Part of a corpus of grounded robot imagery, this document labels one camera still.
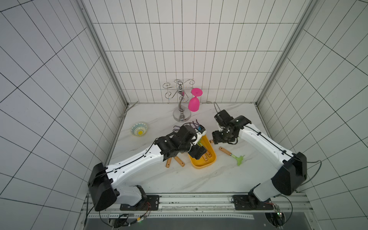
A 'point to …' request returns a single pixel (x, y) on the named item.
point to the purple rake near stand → (194, 125)
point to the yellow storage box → (208, 158)
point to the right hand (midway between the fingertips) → (216, 139)
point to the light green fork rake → (240, 158)
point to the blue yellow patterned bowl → (139, 129)
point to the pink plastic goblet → (194, 102)
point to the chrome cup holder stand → (182, 113)
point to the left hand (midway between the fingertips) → (197, 149)
